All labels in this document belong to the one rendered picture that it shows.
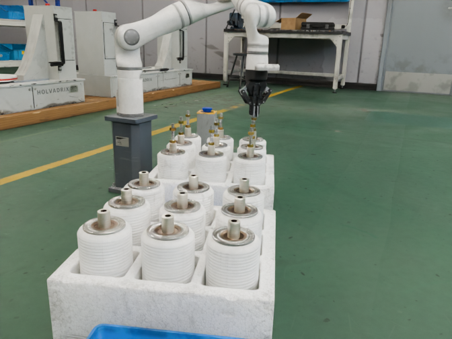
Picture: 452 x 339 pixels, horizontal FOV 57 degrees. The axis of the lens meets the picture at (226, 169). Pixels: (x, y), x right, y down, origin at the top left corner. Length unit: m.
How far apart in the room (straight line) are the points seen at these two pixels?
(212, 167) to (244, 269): 0.56
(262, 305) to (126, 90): 1.07
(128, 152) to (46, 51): 2.05
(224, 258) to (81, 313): 0.27
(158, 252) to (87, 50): 3.37
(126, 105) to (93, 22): 2.39
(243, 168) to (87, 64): 2.94
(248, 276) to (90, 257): 0.28
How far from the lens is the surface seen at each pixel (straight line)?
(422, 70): 6.23
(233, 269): 0.72
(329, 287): 1.11
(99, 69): 3.92
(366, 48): 6.26
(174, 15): 1.61
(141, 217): 0.87
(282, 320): 0.97
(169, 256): 0.73
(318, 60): 6.36
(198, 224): 0.84
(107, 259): 0.77
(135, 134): 1.59
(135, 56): 1.63
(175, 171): 1.25
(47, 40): 3.55
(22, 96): 3.19
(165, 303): 0.74
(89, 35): 3.97
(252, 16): 1.40
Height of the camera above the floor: 0.58
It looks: 17 degrees down
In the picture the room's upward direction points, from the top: 2 degrees clockwise
